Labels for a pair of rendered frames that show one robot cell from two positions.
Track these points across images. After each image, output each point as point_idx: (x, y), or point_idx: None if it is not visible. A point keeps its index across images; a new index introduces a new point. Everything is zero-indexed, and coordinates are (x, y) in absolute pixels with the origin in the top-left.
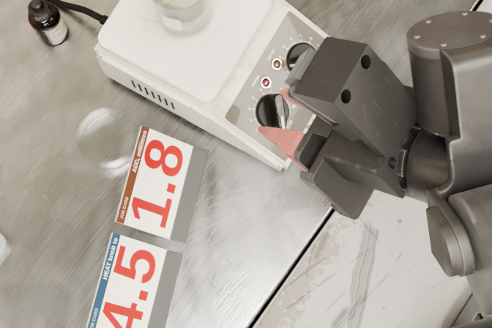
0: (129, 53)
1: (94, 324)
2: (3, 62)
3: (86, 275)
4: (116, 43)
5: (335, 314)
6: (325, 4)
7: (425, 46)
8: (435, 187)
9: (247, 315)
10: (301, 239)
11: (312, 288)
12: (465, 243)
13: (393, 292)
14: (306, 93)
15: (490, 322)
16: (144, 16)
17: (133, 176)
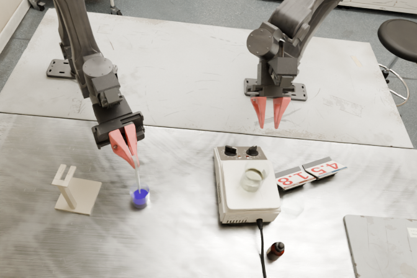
0: (276, 193)
1: (343, 167)
2: (297, 264)
3: (330, 187)
4: (276, 199)
5: (282, 121)
6: (198, 167)
7: (272, 41)
8: (283, 51)
9: (301, 141)
10: (272, 138)
11: (281, 130)
12: (304, 23)
13: (266, 112)
14: (296, 69)
15: None
16: (260, 196)
17: (300, 182)
